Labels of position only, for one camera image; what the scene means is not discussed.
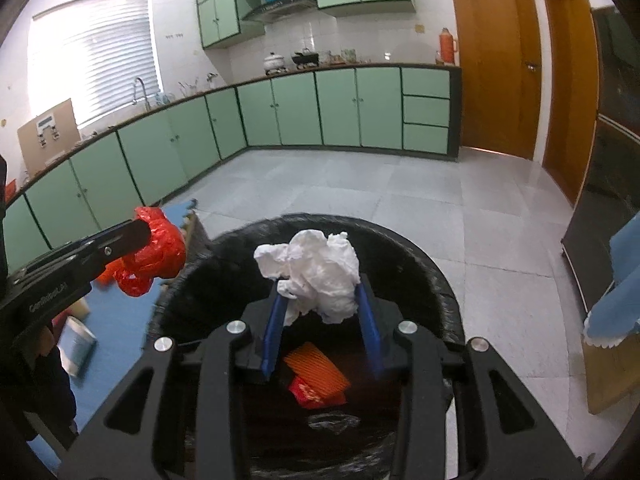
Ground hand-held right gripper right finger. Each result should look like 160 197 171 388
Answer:
352 275 586 480

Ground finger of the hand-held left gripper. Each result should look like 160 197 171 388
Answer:
60 217 152 273

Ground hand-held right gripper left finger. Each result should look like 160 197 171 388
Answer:
70 285 301 480

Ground red plastic bag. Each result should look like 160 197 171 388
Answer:
112 206 187 298

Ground black trash bin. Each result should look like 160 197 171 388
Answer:
150 212 468 480

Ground white tissue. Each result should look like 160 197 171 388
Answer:
253 229 362 325

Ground orange ribbed packet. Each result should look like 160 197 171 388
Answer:
283 341 351 396

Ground red snack packet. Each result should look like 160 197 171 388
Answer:
288 375 348 408

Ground blue foam mat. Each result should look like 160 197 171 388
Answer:
47 200 201 411

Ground cardboard box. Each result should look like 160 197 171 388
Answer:
16 99 82 173

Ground metal faucet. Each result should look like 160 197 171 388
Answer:
132 76 151 111

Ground white window blind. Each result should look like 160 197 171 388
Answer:
31 0 163 128

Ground green lower kitchen cabinets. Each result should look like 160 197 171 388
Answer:
0 64 462 281

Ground wooden board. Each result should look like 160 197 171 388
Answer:
582 332 640 416

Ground blue cloth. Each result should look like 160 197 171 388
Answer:
582 210 640 350

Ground range hood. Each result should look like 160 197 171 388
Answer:
241 0 318 23

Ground black cabinet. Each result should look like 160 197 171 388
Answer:
561 5 640 321

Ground orange thermos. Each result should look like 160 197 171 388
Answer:
437 27 459 66

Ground wooden door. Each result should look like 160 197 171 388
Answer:
540 0 601 206
445 0 543 161

